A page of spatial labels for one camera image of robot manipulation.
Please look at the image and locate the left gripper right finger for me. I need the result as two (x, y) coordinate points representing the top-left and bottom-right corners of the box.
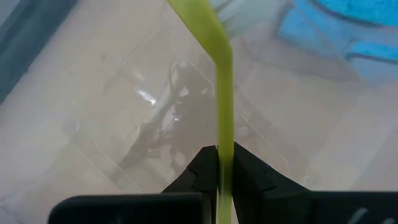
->
(233, 142), (312, 224)

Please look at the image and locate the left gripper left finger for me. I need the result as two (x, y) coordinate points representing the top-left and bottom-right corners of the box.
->
(161, 144), (218, 224)

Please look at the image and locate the green dish brush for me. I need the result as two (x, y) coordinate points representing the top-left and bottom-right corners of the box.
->
(167, 0), (234, 224)

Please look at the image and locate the clear plastic storage box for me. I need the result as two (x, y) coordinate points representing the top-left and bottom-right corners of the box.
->
(0, 0), (398, 224)

